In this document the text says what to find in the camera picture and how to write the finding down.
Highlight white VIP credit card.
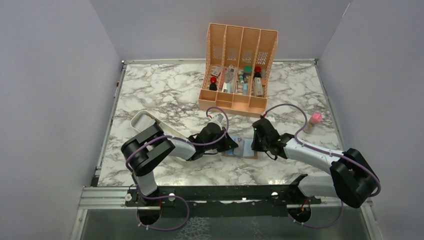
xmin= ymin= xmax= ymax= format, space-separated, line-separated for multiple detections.
xmin=233 ymin=138 xmax=245 ymax=157

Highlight brown leather card holder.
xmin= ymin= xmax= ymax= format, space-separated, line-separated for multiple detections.
xmin=221 ymin=136 xmax=258 ymax=159

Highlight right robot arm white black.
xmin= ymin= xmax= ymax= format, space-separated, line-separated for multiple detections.
xmin=251 ymin=118 xmax=380 ymax=208

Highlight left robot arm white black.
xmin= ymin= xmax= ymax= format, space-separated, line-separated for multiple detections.
xmin=120 ymin=122 xmax=239 ymax=206

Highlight stack of cards in tray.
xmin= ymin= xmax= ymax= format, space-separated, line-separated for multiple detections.
xmin=134 ymin=114 xmax=156 ymax=132

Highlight red black stamp left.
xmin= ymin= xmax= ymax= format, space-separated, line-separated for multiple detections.
xmin=209 ymin=76 xmax=218 ymax=91

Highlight red black stamp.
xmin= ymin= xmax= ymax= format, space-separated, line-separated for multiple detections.
xmin=209 ymin=76 xmax=218 ymax=91
xmin=253 ymin=66 xmax=262 ymax=78

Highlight white plastic tray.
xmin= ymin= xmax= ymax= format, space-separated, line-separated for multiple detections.
xmin=130 ymin=110 xmax=186 ymax=138

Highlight pink cap small bottle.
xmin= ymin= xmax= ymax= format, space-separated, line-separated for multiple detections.
xmin=303 ymin=113 xmax=323 ymax=134

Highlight red black stamp right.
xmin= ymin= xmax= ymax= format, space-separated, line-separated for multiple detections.
xmin=253 ymin=66 xmax=262 ymax=78

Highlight green cap bottle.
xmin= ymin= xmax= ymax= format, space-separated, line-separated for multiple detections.
xmin=243 ymin=66 xmax=252 ymax=76

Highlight peach desk organizer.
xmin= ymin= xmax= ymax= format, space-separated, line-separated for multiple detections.
xmin=198 ymin=23 xmax=279 ymax=118

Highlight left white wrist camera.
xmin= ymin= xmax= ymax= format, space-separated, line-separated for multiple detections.
xmin=209 ymin=113 xmax=224 ymax=125

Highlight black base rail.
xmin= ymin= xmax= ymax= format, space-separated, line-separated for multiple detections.
xmin=124 ymin=184 xmax=321 ymax=218

